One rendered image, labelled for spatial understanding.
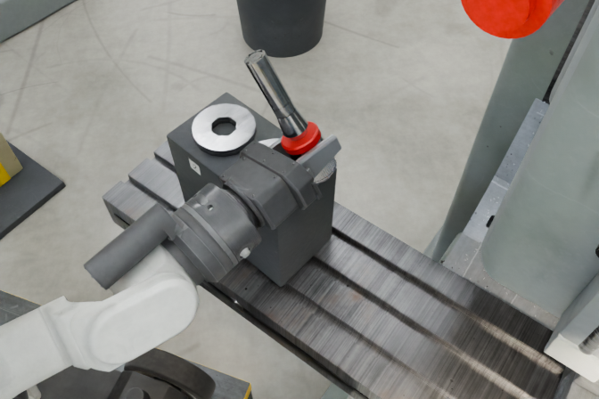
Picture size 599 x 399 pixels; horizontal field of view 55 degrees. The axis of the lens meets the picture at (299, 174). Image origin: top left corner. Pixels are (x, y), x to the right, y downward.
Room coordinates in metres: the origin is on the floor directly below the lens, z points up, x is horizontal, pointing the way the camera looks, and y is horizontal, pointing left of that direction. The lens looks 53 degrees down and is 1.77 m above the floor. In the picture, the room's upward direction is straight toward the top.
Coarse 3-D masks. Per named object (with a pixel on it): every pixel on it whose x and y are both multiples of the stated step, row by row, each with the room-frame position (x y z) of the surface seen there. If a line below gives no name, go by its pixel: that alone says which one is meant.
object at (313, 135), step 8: (312, 128) 0.44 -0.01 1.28; (312, 136) 0.43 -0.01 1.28; (320, 136) 0.43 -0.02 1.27; (288, 144) 0.42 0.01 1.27; (296, 144) 0.42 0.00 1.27; (304, 144) 0.42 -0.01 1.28; (312, 144) 0.42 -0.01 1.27; (288, 152) 0.42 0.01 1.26; (296, 152) 0.41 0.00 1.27; (304, 152) 0.41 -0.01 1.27
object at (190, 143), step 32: (224, 96) 0.62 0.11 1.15; (192, 128) 0.54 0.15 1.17; (224, 128) 0.55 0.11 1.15; (256, 128) 0.55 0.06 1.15; (192, 160) 0.50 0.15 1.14; (224, 160) 0.49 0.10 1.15; (192, 192) 0.52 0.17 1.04; (288, 224) 0.41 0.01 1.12; (320, 224) 0.46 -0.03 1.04; (256, 256) 0.43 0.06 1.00; (288, 256) 0.41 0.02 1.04
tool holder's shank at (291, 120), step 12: (252, 60) 0.45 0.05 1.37; (264, 60) 0.45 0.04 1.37; (252, 72) 0.45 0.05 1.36; (264, 72) 0.44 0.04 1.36; (264, 84) 0.44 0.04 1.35; (276, 84) 0.44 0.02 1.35; (276, 96) 0.44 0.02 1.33; (288, 96) 0.44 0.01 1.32; (276, 108) 0.43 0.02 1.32; (288, 108) 0.44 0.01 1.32; (288, 120) 0.43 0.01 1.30; (300, 120) 0.43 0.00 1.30; (288, 132) 0.43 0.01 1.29; (300, 132) 0.43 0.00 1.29
